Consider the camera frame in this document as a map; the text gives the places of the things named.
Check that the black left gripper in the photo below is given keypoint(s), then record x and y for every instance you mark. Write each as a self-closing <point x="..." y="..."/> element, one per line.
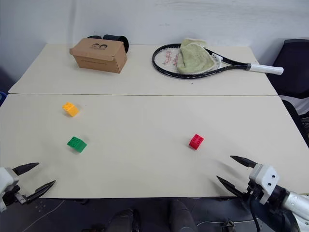
<point x="13" y="193"/>

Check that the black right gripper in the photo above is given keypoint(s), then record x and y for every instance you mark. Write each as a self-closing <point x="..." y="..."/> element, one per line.
<point x="254" y="191"/>

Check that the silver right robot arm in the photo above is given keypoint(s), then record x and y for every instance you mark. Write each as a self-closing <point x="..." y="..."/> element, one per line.
<point x="294" y="205"/>

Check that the red toy brick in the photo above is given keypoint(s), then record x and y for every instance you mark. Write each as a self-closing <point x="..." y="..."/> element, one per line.
<point x="196" y="142"/>

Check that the green toy brick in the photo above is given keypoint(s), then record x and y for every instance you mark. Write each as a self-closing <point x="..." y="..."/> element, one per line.
<point x="77" y="143"/>

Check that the yellow toy brick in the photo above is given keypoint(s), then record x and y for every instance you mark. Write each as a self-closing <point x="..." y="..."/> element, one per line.
<point x="71" y="109"/>

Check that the blue object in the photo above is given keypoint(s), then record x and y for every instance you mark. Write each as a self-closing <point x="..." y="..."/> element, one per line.
<point x="2" y="96"/>

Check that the black and white tennis racket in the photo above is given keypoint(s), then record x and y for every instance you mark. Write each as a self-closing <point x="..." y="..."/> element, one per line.
<point x="265" y="68"/>

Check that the black office chair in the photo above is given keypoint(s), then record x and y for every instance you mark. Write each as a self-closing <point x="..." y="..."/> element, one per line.
<point x="293" y="65"/>

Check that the light green towel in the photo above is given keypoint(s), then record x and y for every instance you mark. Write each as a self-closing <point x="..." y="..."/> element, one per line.
<point x="193" y="58"/>

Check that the brown cardboard box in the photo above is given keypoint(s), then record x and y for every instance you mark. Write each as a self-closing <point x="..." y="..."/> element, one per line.
<point x="101" y="55"/>

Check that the black rounded object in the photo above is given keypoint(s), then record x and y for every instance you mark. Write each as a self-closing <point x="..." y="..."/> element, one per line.
<point x="94" y="37"/>

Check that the black cylindrical roll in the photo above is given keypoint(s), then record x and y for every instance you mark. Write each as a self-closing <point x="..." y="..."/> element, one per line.
<point x="118" y="39"/>

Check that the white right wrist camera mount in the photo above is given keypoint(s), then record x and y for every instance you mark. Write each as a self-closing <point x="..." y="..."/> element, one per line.
<point x="265" y="178"/>

